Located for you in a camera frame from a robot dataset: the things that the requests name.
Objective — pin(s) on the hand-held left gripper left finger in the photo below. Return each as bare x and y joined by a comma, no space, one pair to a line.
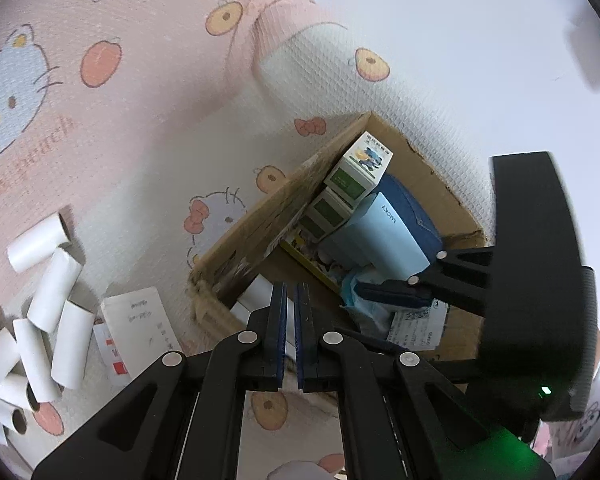
280,340

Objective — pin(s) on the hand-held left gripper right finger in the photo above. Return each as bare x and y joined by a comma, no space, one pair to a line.
301,345

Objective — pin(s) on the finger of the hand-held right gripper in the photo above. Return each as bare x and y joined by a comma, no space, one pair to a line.
395,297

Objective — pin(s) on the brown cardboard box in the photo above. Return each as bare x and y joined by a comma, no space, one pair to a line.
240,245

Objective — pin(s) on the pile of white tubes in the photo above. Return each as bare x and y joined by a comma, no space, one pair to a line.
45,295

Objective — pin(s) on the blue face mask packet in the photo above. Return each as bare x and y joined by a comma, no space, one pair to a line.
365,305

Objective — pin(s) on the white printed paper sheet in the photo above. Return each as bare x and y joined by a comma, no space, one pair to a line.
415,330

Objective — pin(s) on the small white box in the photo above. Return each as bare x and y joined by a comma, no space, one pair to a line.
257,297

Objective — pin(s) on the light blue label printer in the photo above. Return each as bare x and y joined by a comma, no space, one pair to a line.
380,240

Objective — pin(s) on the dark blue pouch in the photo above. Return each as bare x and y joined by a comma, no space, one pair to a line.
415,210

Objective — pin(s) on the yellow picture book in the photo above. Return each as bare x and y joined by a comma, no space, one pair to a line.
300,250

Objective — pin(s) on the green and white carton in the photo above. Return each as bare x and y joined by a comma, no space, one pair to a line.
312,227
325,207

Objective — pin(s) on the green white carton with cartoon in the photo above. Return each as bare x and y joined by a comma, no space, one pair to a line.
352,180

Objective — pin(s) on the flat white box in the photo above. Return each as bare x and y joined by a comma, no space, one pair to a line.
140,320

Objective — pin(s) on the red and white card packet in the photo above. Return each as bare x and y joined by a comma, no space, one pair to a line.
112,355

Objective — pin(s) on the pink and cream printed blanket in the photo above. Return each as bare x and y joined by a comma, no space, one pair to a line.
155,110

